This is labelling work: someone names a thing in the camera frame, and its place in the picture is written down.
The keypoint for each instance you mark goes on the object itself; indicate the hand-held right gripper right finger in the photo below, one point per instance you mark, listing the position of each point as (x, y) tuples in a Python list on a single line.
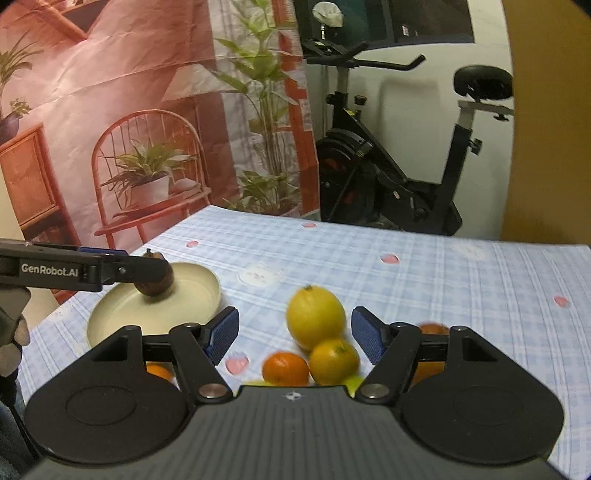
[(368, 334)]

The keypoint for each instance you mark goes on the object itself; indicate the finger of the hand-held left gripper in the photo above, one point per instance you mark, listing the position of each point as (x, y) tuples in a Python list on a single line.
[(101, 251), (134, 270)]

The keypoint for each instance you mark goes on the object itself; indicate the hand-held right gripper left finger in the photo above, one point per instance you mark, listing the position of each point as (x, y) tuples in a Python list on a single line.
[(221, 337)]

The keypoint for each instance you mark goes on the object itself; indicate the dark purple mangosteen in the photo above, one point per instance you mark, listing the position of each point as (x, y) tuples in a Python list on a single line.
[(157, 287)]

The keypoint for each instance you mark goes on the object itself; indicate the yellow orange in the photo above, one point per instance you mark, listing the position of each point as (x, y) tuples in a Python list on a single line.
[(333, 362)]

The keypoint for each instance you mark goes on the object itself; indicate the green apple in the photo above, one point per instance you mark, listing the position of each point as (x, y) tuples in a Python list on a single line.
[(355, 384)]

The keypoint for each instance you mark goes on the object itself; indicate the yellow lemon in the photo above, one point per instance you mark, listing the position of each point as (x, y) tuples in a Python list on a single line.
[(316, 318)]

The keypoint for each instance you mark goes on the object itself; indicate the cream plate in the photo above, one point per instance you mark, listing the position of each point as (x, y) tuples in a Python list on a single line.
[(184, 295)]

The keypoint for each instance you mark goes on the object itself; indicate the orange mandarin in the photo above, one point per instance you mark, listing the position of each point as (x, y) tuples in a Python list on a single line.
[(285, 369), (159, 371)]

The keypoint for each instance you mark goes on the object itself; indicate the large red-orange fruit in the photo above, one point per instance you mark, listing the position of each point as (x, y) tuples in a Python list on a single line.
[(429, 373)]

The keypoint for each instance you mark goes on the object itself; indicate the person's left hand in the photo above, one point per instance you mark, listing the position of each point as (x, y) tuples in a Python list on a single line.
[(9, 332)]

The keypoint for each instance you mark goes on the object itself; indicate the blue checked tablecloth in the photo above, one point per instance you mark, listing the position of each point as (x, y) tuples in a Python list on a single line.
[(461, 286)]

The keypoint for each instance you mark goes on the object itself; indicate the black exercise bike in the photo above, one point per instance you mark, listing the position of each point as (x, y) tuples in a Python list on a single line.
[(369, 184)]

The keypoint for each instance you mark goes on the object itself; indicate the wooden door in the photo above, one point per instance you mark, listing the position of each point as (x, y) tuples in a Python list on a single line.
[(549, 138)]

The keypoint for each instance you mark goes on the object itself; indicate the dark window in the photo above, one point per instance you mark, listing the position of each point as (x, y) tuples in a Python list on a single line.
[(415, 23)]

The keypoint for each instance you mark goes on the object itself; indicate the white cloth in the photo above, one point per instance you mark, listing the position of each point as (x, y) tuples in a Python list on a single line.
[(328, 14)]

